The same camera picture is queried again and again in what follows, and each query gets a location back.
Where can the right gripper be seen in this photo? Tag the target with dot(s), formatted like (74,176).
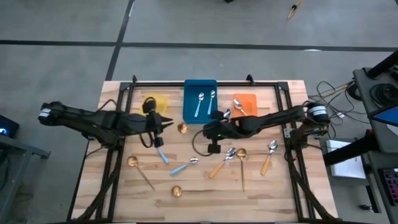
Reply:
(222,130)

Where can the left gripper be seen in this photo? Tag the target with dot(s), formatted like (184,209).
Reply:
(146,124)

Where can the slim gold spoon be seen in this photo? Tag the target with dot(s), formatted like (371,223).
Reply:
(182,128)
(241,152)
(176,191)
(132,160)

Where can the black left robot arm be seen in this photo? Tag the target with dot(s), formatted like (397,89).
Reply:
(77,116)

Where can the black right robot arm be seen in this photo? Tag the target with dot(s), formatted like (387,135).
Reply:
(280,115)

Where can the yellow translucent plastic bin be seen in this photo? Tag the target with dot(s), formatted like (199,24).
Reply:
(163,102)

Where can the blue plastic bin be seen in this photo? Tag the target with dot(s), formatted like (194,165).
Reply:
(189,102)

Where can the orange translucent plastic bin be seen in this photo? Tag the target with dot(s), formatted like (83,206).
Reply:
(250,101)

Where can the white power adapter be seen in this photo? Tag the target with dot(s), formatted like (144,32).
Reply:
(340,115)

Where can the black pole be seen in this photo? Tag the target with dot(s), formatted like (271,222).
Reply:
(345,151)
(382,65)

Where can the white box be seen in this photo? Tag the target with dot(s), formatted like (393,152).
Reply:
(345,168)

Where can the grey equipment cart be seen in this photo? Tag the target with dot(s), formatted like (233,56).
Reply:
(362,81)

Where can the black device with blue light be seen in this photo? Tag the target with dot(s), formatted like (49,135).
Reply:
(9,124)

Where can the small black floor object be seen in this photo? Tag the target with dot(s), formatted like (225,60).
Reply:
(365,208)

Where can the blue screen panel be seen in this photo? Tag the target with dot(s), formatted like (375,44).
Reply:
(390,116)

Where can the keyboard with coloured keys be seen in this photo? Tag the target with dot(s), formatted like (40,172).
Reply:
(391,186)

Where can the silver metal bracket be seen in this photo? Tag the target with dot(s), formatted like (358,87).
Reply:
(287,133)

